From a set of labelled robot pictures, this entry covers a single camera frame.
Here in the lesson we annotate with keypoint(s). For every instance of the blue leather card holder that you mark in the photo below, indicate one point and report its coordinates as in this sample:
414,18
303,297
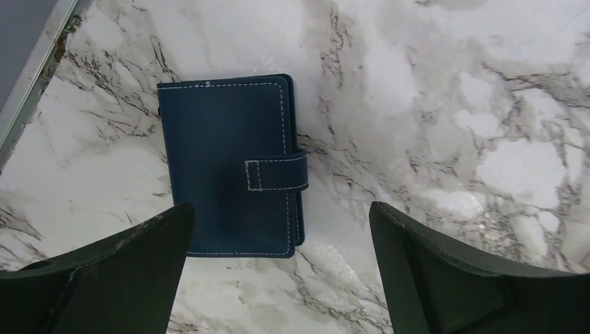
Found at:
233,154

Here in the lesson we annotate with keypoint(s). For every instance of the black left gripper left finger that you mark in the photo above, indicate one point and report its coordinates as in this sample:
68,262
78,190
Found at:
125,283

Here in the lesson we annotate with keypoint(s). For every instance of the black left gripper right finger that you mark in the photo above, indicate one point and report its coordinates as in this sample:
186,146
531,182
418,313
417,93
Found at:
434,283

